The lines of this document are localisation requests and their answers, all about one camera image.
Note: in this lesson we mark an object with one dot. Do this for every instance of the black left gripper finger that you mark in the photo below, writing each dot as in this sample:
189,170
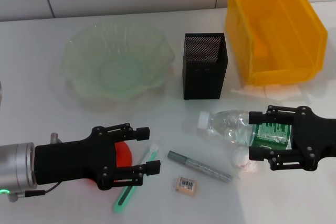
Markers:
141,132
152,167

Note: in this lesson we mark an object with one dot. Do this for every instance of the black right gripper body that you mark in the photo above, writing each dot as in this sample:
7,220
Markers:
320,137

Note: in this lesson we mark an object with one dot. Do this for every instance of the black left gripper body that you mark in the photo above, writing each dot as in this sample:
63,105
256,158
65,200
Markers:
73,159

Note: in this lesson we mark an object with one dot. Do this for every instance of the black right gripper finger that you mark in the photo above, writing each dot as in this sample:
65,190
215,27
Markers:
258,117
258,153

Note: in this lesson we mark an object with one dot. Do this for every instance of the white paper ball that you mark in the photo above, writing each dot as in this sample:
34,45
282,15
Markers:
242,159

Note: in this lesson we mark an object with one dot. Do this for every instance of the red-orange plastic orange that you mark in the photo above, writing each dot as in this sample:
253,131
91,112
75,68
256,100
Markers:
124,154

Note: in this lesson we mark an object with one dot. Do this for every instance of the clear green-label water bottle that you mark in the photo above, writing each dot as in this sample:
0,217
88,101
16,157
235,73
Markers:
225,127

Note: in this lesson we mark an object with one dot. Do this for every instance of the green utility knife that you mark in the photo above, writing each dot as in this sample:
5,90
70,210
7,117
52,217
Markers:
122,200

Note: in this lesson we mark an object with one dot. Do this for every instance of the beige eraser with barcode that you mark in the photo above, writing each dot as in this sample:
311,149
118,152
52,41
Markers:
186,185

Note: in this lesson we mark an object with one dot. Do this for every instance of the grey marker pen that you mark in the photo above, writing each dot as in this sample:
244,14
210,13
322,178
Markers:
199,166

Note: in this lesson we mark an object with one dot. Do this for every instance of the black mesh pen holder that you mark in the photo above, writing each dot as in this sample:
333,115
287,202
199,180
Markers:
204,82

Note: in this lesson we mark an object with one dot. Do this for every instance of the green glass fruit plate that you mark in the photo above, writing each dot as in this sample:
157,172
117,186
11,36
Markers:
118,64

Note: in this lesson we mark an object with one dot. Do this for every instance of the yellow plastic bin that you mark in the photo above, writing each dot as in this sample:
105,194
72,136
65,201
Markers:
278,37

